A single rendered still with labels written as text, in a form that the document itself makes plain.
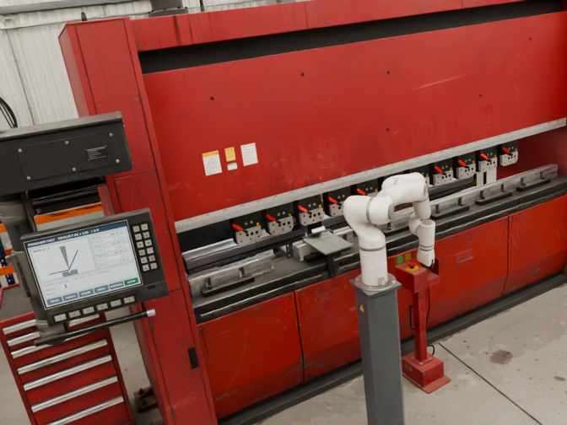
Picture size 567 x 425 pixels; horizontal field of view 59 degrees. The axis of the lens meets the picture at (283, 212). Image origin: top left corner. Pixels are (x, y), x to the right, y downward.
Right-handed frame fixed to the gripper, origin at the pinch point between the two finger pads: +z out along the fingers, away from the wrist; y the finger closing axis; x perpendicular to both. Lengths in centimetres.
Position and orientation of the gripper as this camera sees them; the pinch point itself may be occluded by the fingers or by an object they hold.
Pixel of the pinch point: (425, 269)
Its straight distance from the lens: 309.1
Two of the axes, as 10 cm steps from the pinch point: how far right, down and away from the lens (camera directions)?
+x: 8.5, -3.1, 4.3
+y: 5.2, 3.4, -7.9
